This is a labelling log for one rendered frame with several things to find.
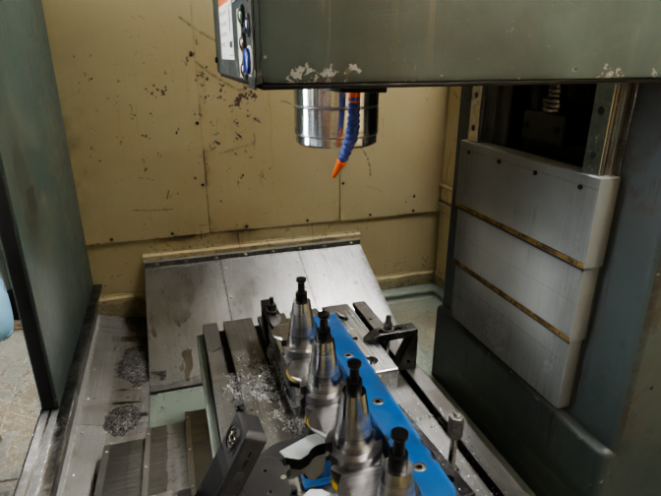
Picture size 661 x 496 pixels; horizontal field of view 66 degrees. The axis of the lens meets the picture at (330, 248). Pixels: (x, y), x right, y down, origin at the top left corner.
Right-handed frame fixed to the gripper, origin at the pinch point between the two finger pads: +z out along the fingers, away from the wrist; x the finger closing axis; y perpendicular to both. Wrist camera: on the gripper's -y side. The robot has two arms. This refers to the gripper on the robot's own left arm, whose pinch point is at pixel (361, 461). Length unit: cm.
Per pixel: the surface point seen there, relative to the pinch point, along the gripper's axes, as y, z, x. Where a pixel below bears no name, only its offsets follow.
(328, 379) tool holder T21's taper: -5.3, -0.9, -9.0
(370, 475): -2.2, -0.7, 4.3
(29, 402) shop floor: 113, -102, -206
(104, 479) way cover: 46, -41, -60
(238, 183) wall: 3, 8, -153
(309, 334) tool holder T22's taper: -5.5, -0.3, -20.1
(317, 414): -2.4, -3.2, -6.6
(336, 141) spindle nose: -28, 13, -45
